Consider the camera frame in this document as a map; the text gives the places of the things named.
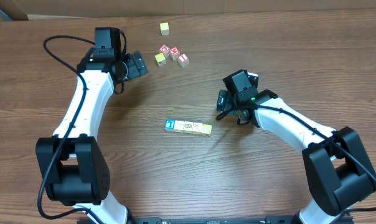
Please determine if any blue edged wooden block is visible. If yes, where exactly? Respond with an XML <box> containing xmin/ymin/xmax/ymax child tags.
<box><xmin>164</xmin><ymin>119</ymin><xmax>176</xmax><ymax>132</ymax></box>

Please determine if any green letter B block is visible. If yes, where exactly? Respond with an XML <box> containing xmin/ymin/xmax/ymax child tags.
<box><xmin>183</xmin><ymin>121</ymin><xmax>194</xmax><ymax>133</ymax></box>

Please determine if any red letter O block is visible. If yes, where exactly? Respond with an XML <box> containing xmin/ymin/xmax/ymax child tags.
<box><xmin>159</xmin><ymin>44</ymin><xmax>170</xmax><ymax>58</ymax></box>

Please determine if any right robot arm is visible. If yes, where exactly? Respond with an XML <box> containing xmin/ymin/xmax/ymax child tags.
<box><xmin>216</xmin><ymin>70</ymin><xmax>376</xmax><ymax>223</ymax></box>

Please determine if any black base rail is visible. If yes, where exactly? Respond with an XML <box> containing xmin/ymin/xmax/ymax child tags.
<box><xmin>134</xmin><ymin>216</ymin><xmax>293</xmax><ymax>224</ymax></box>

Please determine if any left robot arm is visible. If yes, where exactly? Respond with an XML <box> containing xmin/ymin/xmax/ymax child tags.
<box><xmin>35</xmin><ymin>27</ymin><xmax>148</xmax><ymax>223</ymax></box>

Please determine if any yellow block near red blocks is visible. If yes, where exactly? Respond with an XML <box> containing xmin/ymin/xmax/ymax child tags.
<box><xmin>154</xmin><ymin>53</ymin><xmax>167</xmax><ymax>66</ymax></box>

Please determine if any beige picture wooden block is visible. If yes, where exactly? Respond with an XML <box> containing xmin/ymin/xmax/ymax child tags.
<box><xmin>174</xmin><ymin>120</ymin><xmax>184</xmax><ymax>133</ymax></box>

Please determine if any yellow top wooden block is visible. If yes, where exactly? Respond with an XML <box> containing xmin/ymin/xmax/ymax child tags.
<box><xmin>201</xmin><ymin>124</ymin><xmax>212</xmax><ymax>136</ymax></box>

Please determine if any yellow wooden block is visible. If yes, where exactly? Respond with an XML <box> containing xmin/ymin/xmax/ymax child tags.
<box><xmin>159</xmin><ymin>22</ymin><xmax>170</xmax><ymax>35</ymax></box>
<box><xmin>201</xmin><ymin>124</ymin><xmax>212</xmax><ymax>136</ymax></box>

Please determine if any red letter I block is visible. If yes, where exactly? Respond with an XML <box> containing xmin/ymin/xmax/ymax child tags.
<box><xmin>177</xmin><ymin>54</ymin><xmax>189</xmax><ymax>67</ymax></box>

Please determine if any beige drawing wooden block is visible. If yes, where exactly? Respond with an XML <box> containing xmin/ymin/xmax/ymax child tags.
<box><xmin>192</xmin><ymin>123</ymin><xmax>203</xmax><ymax>134</ymax></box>

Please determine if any far yellow wooden block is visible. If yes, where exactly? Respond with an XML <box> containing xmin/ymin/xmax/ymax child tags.
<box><xmin>159</xmin><ymin>22</ymin><xmax>170</xmax><ymax>35</ymax></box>

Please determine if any cardboard box back edge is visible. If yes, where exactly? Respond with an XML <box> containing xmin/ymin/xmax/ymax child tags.
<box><xmin>0</xmin><ymin>0</ymin><xmax>376</xmax><ymax>20</ymax></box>

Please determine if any red letter M block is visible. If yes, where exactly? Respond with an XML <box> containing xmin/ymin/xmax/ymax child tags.
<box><xmin>169</xmin><ymin>47</ymin><xmax>181</xmax><ymax>60</ymax></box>

